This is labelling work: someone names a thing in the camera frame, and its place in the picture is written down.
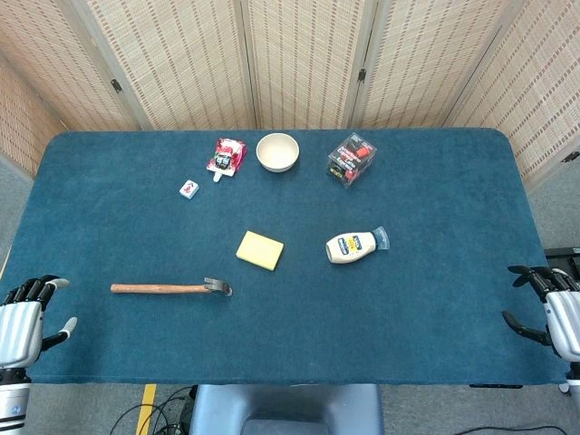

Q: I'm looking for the clear plastic box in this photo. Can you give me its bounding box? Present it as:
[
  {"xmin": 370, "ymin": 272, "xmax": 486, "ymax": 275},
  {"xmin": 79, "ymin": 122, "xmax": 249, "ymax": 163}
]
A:
[{"xmin": 327, "ymin": 131, "xmax": 380, "ymax": 190}]

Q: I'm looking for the black cable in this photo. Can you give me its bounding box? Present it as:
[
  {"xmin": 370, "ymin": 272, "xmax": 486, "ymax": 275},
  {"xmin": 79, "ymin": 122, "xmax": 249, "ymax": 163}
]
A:
[
  {"xmin": 466, "ymin": 424, "xmax": 580, "ymax": 435},
  {"xmin": 109, "ymin": 385, "xmax": 198, "ymax": 435}
]

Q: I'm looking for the blue table cloth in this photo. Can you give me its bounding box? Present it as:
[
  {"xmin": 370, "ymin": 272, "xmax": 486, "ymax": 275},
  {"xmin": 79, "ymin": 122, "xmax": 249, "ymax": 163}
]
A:
[{"xmin": 7, "ymin": 128, "xmax": 570, "ymax": 386}]

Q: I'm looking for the red snack pouch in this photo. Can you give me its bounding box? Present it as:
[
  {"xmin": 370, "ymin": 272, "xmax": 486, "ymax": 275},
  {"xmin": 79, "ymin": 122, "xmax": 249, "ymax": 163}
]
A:
[{"xmin": 206, "ymin": 137, "xmax": 247, "ymax": 183}]

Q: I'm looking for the black equipment box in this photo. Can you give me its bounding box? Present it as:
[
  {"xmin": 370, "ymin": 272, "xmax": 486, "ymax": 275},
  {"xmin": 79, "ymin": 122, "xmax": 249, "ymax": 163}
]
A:
[{"xmin": 545, "ymin": 246, "xmax": 580, "ymax": 273}]

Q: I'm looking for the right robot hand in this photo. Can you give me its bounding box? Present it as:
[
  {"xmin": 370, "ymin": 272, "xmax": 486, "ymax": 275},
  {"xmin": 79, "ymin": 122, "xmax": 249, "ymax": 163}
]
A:
[{"xmin": 501, "ymin": 265, "xmax": 580, "ymax": 363}]

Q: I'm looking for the bamboo folding screen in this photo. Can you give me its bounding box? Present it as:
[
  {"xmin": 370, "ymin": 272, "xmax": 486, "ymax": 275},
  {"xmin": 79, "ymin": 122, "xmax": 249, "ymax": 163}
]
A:
[{"xmin": 0, "ymin": 0, "xmax": 580, "ymax": 189}]

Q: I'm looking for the yellow sponge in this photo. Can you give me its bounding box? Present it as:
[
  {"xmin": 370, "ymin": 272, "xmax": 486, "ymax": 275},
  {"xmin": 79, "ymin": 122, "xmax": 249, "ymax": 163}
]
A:
[{"xmin": 236, "ymin": 230, "xmax": 285, "ymax": 272}]

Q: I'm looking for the beige bowl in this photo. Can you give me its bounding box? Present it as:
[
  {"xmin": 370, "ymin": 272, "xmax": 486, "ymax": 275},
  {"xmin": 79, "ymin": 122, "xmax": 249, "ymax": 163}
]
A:
[{"xmin": 256, "ymin": 132, "xmax": 301, "ymax": 173}]

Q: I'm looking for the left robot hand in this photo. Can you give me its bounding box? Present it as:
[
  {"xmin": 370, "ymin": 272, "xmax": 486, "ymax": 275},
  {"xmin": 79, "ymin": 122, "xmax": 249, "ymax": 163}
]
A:
[{"xmin": 0, "ymin": 274, "xmax": 79, "ymax": 369}]

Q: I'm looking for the mayonnaise squeeze bottle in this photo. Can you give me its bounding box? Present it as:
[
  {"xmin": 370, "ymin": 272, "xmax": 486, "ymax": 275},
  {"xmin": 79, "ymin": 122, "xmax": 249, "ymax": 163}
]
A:
[{"xmin": 324, "ymin": 226, "xmax": 391, "ymax": 266}]

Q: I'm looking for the wooden handle claw hammer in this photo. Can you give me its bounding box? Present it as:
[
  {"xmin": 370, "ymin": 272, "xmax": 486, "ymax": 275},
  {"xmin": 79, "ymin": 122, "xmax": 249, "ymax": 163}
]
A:
[{"xmin": 110, "ymin": 276, "xmax": 234, "ymax": 299}]

